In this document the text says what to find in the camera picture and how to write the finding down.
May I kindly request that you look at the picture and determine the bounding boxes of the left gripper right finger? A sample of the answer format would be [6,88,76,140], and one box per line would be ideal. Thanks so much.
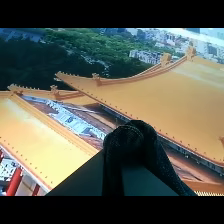
[120,164,179,197]

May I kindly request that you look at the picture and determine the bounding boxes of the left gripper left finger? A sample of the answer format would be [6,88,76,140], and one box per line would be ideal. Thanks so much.
[46,149,105,197]

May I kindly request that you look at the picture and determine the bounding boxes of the dark jeans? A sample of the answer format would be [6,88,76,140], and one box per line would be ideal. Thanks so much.
[101,119,198,197]

